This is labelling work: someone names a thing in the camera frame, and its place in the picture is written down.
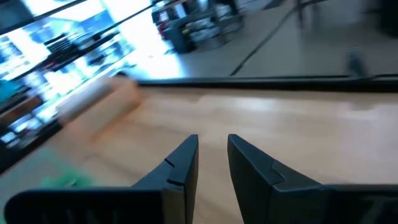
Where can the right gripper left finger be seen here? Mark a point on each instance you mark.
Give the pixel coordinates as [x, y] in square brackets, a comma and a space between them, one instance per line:
[124, 205]

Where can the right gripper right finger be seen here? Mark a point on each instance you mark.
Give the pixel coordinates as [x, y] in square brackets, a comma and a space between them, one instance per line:
[295, 202]

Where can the teal translucent plastic bin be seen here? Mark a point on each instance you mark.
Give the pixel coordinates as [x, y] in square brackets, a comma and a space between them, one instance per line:
[65, 182]

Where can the cardboard box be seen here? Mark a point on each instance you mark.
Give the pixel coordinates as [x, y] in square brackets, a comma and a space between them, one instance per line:
[102, 105]

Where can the cluttered equipment cart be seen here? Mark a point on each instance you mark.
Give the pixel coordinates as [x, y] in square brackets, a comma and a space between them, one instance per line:
[199, 28]

